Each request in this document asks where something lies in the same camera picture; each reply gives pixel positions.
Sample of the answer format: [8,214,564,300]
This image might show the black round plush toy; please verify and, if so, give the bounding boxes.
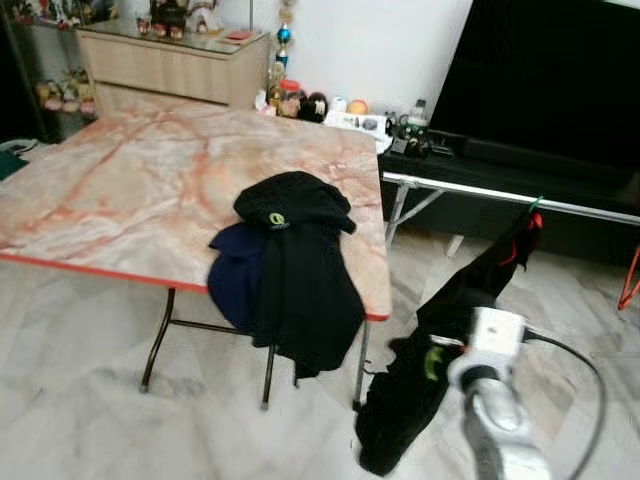
[300,92,331,123]

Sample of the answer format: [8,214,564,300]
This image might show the red plastic hanger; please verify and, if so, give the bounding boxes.
[618,248,640,311]

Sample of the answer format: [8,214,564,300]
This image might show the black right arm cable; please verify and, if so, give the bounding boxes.
[525,328,608,480]

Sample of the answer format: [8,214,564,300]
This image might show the jar with red lid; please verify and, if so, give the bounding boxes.
[278,79,305,118]

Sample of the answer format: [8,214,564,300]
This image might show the silver metal clothes rack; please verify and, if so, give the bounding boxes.
[380,172,640,251]

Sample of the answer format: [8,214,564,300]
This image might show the black shirt with printed logo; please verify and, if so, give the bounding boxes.
[355,295,476,477]

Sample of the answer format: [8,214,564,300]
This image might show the stack of white papers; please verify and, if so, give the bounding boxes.
[325,110,391,136]

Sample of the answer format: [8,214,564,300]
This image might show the small clear bottle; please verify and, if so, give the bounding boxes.
[408,99,429,129]

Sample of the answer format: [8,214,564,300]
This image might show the large black television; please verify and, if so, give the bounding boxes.
[428,0,640,171]

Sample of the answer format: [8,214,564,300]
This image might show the navy blue garment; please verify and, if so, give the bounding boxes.
[207,222,271,333]

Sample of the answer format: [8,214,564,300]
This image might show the long black tv console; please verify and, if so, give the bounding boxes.
[378,140,640,269]

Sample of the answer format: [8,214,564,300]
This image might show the dark display shelf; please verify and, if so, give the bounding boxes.
[0,0,96,141]

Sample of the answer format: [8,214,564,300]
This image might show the blue and gold trophy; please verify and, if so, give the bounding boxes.
[272,0,299,91]

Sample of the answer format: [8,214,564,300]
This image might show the light wooden cabinet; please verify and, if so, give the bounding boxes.
[77,22,273,113]

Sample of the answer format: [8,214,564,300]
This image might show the marble pattern folding table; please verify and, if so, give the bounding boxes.
[0,107,393,411]

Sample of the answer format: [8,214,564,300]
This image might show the black shirt with green logo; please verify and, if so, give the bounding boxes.
[207,171,368,381]

